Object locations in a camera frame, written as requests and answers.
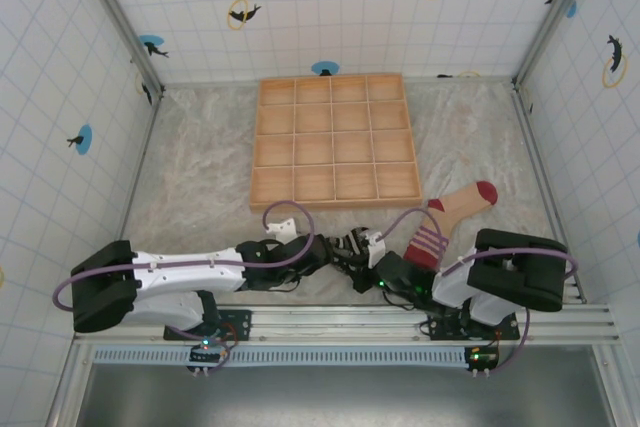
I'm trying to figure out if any grey slotted cable duct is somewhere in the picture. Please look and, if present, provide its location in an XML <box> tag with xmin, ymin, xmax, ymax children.
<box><xmin>92</xmin><ymin>346</ymin><xmax>474</xmax><ymax>366</ymax></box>

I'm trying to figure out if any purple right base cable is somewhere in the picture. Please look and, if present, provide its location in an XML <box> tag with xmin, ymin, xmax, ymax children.
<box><xmin>487</xmin><ymin>307</ymin><xmax>531</xmax><ymax>376</ymax></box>

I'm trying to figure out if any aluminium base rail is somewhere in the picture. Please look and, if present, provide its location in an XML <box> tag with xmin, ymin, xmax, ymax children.
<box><xmin>74</xmin><ymin>302</ymin><xmax>621</xmax><ymax>346</ymax></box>

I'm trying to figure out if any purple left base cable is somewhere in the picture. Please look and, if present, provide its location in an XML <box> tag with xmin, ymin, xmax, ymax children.
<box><xmin>167</xmin><ymin>325</ymin><xmax>232</xmax><ymax>374</ymax></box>

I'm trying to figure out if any beige sock with red toe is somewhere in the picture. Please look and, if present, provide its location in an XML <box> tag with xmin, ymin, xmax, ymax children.
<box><xmin>403</xmin><ymin>180</ymin><xmax>500</xmax><ymax>269</ymax></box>

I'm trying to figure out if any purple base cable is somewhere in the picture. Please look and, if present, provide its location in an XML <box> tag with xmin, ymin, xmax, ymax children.
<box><xmin>487</xmin><ymin>307</ymin><xmax>531</xmax><ymax>376</ymax></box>
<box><xmin>167</xmin><ymin>325</ymin><xmax>232</xmax><ymax>374</ymax></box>

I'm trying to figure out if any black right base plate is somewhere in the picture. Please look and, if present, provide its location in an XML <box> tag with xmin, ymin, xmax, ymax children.
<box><xmin>428</xmin><ymin>311</ymin><xmax>521</xmax><ymax>342</ymax></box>

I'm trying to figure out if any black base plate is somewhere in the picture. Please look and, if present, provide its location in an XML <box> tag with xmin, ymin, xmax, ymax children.
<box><xmin>163</xmin><ymin>307</ymin><xmax>253</xmax><ymax>343</ymax></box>
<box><xmin>428</xmin><ymin>311</ymin><xmax>521</xmax><ymax>342</ymax></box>

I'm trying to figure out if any right circuit board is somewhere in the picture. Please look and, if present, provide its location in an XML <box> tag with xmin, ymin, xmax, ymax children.
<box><xmin>467</xmin><ymin>346</ymin><xmax>499</xmax><ymax>367</ymax></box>

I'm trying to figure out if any left circuit board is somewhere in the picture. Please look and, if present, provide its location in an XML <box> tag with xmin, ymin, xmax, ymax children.
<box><xmin>188</xmin><ymin>338</ymin><xmax>225</xmax><ymax>366</ymax></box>

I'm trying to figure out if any grey metal panel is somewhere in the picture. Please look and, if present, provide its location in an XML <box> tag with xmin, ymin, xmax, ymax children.
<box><xmin>74</xmin><ymin>364</ymin><xmax>616</xmax><ymax>427</ymax></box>

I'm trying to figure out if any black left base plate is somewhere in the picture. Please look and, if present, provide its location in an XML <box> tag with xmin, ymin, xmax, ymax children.
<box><xmin>163</xmin><ymin>307</ymin><xmax>253</xmax><ymax>343</ymax></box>

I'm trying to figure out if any aluminium frame post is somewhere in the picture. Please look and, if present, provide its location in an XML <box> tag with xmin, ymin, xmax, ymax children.
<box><xmin>74</xmin><ymin>0</ymin><xmax>165</xmax><ymax>94</ymax></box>
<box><xmin>512</xmin><ymin>0</ymin><xmax>601</xmax><ymax>89</ymax></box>

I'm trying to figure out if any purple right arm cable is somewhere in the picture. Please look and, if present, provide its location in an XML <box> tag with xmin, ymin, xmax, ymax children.
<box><xmin>377</xmin><ymin>206</ymin><xmax>580</xmax><ymax>298</ymax></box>

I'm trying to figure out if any black and white patterned sock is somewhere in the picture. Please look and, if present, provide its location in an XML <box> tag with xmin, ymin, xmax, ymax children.
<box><xmin>332</xmin><ymin>225</ymin><xmax>372</xmax><ymax>264</ymax></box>

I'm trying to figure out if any wooden compartment tray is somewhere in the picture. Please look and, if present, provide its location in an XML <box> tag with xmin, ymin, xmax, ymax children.
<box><xmin>248</xmin><ymin>73</ymin><xmax>424</xmax><ymax>213</ymax></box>

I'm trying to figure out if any small dolphin ring sticker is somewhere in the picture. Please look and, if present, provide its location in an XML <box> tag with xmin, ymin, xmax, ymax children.
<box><xmin>227</xmin><ymin>0</ymin><xmax>263</xmax><ymax>31</ymax></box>

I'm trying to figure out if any circuit board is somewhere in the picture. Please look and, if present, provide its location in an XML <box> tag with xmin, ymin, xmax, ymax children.
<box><xmin>188</xmin><ymin>338</ymin><xmax>225</xmax><ymax>366</ymax></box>
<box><xmin>467</xmin><ymin>346</ymin><xmax>499</xmax><ymax>367</ymax></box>

